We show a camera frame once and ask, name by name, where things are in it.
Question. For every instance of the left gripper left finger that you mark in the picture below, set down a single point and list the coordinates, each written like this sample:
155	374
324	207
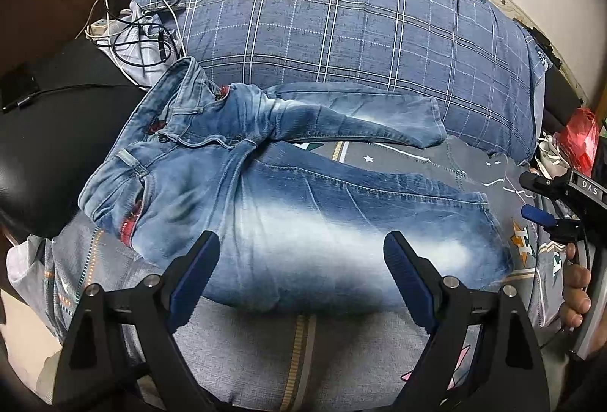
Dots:
118	337

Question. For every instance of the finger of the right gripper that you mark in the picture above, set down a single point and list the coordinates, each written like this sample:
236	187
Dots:
538	216
535	183

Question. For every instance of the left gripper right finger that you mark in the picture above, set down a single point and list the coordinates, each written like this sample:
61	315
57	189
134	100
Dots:
482	353

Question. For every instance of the light blue denim jeans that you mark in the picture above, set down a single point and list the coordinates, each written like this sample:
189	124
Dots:
298	231

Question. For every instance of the person's right hand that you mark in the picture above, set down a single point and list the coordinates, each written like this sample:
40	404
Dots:
576	302

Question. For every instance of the red plastic bag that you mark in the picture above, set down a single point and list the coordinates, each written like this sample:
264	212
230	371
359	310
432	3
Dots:
578	140

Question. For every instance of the grey star-patterned bedsheet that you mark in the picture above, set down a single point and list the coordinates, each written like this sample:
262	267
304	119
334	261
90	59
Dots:
282	362

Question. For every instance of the black leather chair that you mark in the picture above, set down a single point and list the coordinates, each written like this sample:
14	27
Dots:
54	140

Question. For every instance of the black phone on chair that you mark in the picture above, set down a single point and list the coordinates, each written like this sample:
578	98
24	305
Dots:
17	86

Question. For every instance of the blue plaid pillow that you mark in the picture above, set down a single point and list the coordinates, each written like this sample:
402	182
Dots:
485	70

